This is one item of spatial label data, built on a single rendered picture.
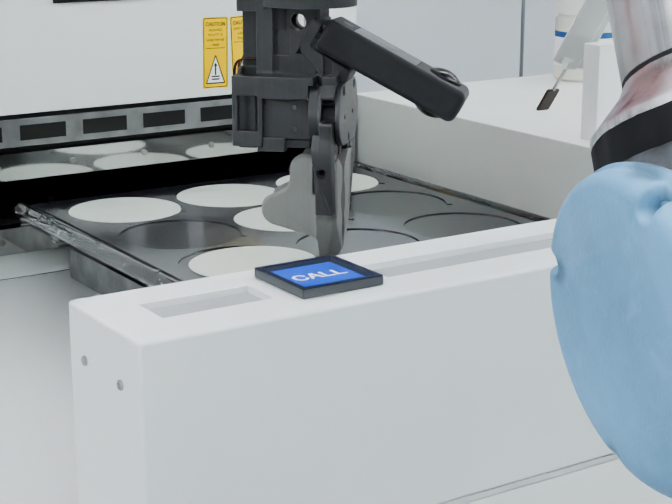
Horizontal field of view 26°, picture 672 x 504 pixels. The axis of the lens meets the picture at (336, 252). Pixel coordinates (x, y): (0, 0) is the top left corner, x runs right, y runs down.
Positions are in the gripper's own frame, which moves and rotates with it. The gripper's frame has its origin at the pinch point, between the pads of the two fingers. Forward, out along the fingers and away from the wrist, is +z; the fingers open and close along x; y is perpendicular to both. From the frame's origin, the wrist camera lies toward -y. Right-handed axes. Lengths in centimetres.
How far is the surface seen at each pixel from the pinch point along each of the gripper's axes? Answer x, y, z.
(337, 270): 23.4, -4.7, -5.2
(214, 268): 2.2, 9.1, 1.3
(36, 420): 15.6, 18.5, 9.3
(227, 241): -6.4, 10.5, 1.4
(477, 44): -246, 15, 13
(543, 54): -261, 0, 17
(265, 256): -1.8, 6.1, 1.2
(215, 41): -33.8, 19.0, -11.7
